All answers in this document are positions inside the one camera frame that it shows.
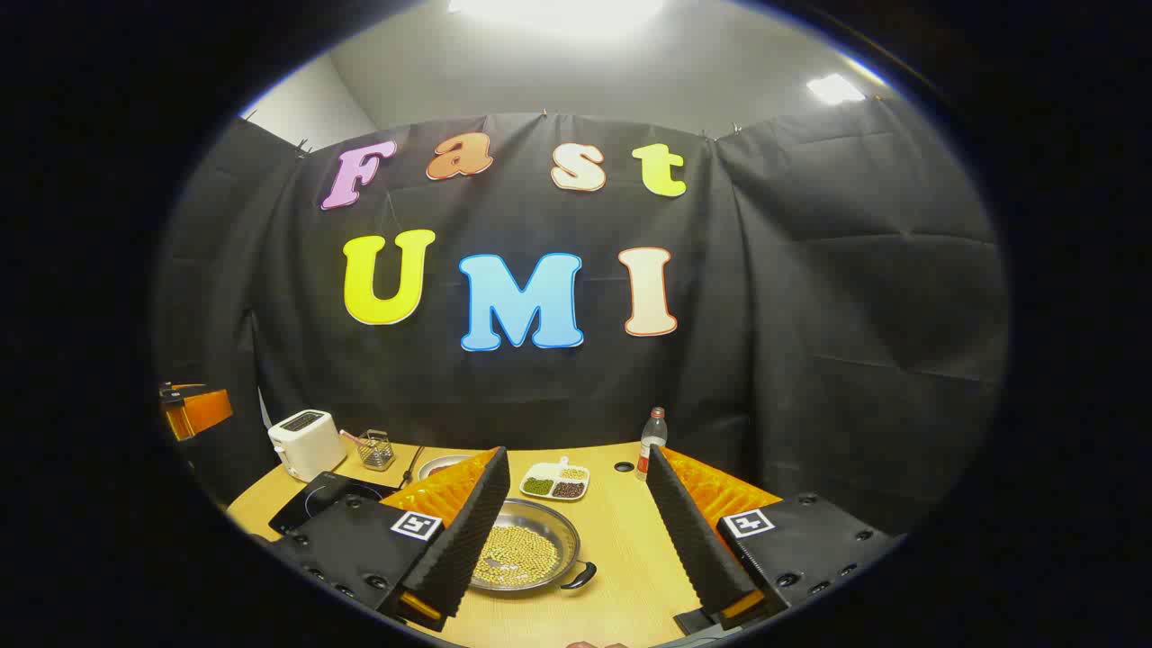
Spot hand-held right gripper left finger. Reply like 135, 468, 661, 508
268, 446, 512, 634

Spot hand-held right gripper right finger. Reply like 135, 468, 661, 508
645, 445, 903, 636

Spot steel pot with black handle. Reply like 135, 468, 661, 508
468, 498, 599, 594

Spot black induction cooktop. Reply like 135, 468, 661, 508
268, 471, 402, 536

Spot pile of soybeans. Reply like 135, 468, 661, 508
472, 525, 562, 589

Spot round white plate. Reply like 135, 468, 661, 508
417, 454, 480, 483

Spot clear water bottle red label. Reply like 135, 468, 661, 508
635, 407, 669, 482

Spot white toaster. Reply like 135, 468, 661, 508
267, 409, 348, 483

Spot white divided dish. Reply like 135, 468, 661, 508
519, 456, 592, 503

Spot small ceiling light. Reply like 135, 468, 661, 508
805, 74, 868, 106

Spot large ceiling light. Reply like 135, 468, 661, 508
448, 0, 669, 39

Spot small wire basket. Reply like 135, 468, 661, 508
340, 428, 397, 473

